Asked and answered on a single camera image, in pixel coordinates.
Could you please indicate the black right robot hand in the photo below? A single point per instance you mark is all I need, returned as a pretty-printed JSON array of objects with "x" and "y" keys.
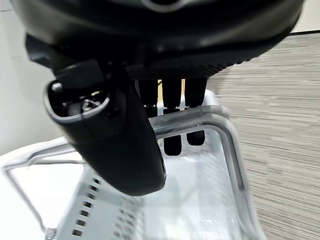
[{"x": 105, "y": 50}]

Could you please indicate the white plastic basket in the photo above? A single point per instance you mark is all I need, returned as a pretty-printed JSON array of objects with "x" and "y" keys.
[{"x": 195, "y": 190}]

